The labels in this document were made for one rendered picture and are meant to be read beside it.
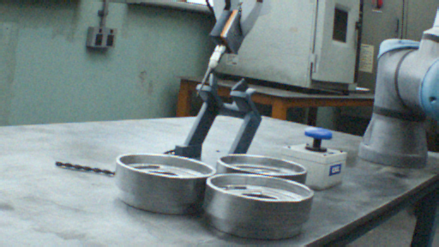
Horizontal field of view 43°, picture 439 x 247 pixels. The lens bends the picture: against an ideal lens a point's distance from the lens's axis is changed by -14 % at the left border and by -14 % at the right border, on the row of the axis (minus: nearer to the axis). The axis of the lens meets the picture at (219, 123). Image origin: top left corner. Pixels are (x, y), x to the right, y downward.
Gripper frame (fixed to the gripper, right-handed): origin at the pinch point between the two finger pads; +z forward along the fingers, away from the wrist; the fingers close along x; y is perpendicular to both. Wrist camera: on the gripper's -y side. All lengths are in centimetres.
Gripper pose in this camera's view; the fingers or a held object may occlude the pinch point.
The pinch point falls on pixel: (232, 25)
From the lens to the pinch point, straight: 87.1
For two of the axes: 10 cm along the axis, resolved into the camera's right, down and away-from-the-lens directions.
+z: -1.2, 9.8, 1.3
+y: 5.3, -0.4, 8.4
